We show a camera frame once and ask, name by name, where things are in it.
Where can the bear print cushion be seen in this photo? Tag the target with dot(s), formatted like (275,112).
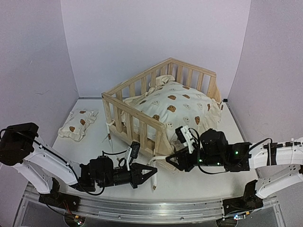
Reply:
(152,117)

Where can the small bear print pillow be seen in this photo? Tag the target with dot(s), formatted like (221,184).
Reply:
(76,124)

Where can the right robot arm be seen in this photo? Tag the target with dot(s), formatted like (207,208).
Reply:
(212,149)

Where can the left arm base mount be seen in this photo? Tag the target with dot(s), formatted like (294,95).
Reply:
(58,199)

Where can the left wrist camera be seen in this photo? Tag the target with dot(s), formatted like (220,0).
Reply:
(132,153)

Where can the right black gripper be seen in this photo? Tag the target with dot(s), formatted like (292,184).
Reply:
(183,158)

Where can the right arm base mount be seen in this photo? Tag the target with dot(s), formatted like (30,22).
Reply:
(249,201)

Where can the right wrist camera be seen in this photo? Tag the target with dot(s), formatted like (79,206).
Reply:
(186,138)

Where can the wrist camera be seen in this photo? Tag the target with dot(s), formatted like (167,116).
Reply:
(132,153)
(186,138)

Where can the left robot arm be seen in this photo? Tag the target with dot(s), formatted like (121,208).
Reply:
(24,150)

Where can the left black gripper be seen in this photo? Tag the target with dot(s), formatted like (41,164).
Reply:
(137,178)

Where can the aluminium front rail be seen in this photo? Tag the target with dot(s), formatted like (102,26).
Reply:
(147,212)

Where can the wooden pet bed frame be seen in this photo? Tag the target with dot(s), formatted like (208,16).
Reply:
(185,73)

